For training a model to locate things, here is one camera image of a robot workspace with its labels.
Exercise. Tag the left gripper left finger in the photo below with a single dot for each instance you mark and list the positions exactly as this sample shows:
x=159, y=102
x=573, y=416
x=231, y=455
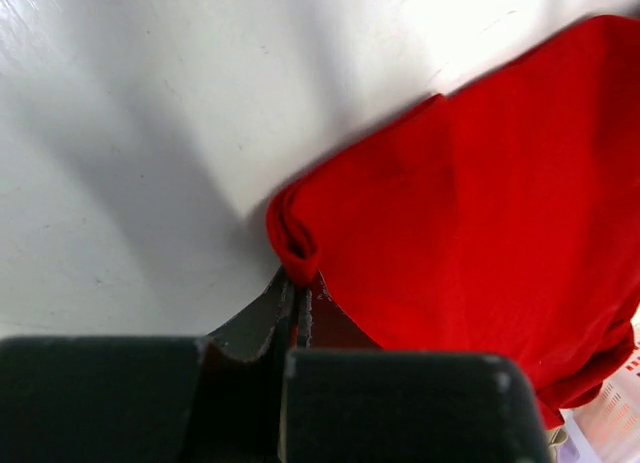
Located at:
x=198, y=398

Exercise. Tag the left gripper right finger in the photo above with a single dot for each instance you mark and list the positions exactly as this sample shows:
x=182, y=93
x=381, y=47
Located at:
x=345, y=399

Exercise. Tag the red t-shirt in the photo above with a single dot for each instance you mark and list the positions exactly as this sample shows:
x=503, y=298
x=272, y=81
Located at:
x=503, y=218

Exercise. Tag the beige t-shirt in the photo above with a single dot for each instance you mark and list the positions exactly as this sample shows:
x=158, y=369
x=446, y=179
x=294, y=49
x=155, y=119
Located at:
x=555, y=438

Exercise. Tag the white plastic basket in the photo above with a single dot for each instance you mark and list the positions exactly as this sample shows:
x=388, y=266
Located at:
x=607, y=429

